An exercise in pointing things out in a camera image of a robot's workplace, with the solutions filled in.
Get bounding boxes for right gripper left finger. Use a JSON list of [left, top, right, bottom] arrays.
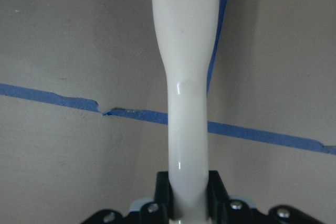
[[83, 172, 173, 224]]

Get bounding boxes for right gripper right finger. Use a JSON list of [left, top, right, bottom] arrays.
[[207, 170, 321, 224]]

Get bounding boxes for beige hand brush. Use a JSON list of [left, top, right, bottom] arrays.
[[152, 0, 219, 223]]

